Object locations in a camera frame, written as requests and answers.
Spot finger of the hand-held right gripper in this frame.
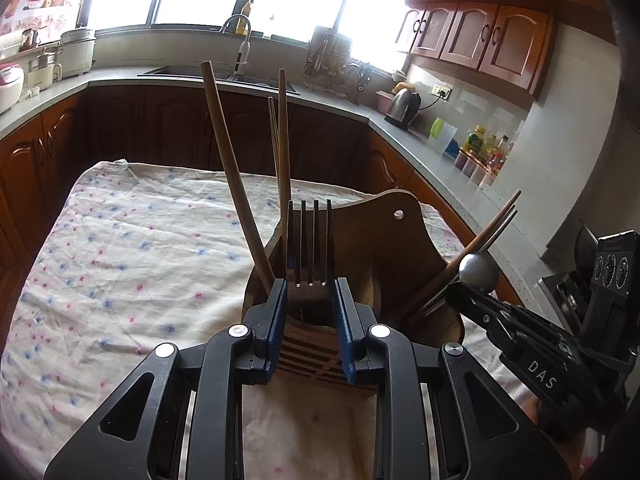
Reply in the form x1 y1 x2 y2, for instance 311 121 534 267
480 292 582 348
444 282 527 361

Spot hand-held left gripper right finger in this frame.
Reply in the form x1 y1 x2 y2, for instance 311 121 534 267
334 277 573 480

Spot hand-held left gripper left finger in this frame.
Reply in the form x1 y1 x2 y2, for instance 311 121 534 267
42 277 290 480

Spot round metal spoon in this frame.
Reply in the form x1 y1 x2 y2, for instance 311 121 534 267
459 252 501 293

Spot metal fork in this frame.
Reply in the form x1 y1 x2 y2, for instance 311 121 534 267
286 199 335 311

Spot wooden utensil holder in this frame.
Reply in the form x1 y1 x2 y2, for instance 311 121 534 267
242 187 466 401

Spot wooden chopstick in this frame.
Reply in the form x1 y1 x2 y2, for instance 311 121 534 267
395 189 522 323
201 61 275 293
277 69 292 242

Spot grey kitchen countertop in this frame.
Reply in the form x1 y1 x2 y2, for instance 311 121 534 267
0 67 551 311

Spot floral white tablecloth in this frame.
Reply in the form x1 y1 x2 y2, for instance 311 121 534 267
0 159 501 480

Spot white plastic container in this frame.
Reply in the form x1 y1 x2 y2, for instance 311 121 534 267
429 125 459 154

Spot steel electric kettle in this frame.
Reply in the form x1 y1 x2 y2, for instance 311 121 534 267
383 87 422 129

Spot brown wooden base cabinets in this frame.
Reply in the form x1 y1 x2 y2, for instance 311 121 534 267
0 82 506 311

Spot metal dish rack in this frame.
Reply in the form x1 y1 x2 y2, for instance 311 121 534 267
302 25 374 104

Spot kitchen sink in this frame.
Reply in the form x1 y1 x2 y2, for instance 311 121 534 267
137 64 302 97

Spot chrome faucet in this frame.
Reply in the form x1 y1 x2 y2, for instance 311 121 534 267
221 15 253 77

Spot large white cooker pot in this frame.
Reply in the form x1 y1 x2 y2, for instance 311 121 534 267
59 27 97 79

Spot small white electric pot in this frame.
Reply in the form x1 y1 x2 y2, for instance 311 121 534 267
27 47 64 92

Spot white and pink rice cooker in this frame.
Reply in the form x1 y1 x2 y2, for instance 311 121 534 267
0 64 26 114

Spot brown wooden wall cabinets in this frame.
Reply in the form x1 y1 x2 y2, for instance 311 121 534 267
394 0 617 102

